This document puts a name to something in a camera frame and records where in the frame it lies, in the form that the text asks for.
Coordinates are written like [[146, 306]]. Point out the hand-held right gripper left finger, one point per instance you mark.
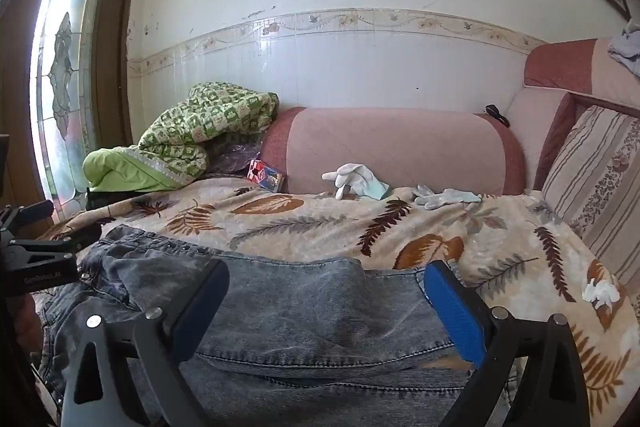
[[200, 309]]

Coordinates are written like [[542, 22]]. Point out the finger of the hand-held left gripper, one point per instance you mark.
[[30, 213], [65, 238]]

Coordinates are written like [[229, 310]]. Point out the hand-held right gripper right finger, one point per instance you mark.
[[455, 309]]

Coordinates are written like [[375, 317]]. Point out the grey denim pants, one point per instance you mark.
[[300, 307]]

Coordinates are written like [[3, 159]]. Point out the black cloth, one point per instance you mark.
[[102, 198]]

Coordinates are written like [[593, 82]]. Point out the leaf-print beige blanket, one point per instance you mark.
[[500, 247]]

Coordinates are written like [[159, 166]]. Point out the white glove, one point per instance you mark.
[[357, 179], [450, 197]]

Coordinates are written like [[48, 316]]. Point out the stained glass window pane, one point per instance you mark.
[[65, 72]]

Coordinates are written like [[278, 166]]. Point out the crumpled white tissue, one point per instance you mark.
[[600, 293]]

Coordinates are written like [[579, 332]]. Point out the red and blue box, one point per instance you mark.
[[266, 177]]

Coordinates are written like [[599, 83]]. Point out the clear plastic bag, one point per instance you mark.
[[232, 157]]

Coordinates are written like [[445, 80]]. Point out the green patterned quilt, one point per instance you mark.
[[200, 122]]

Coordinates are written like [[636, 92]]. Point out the striped floral cushion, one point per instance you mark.
[[600, 187]]

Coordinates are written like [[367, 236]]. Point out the black hair clip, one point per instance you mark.
[[497, 114]]

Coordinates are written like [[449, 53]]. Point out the brown wooden door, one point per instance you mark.
[[117, 32]]

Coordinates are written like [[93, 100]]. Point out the grey cloth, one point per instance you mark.
[[627, 49]]

